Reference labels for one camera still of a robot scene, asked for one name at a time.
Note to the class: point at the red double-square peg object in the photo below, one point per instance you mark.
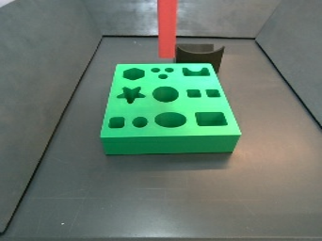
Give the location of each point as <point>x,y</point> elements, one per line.
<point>167,8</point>

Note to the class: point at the green shape-sorter block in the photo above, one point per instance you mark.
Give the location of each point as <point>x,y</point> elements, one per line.
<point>167,108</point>

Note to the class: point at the black curved holder bracket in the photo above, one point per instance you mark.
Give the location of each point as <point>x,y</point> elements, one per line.
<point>199,53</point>

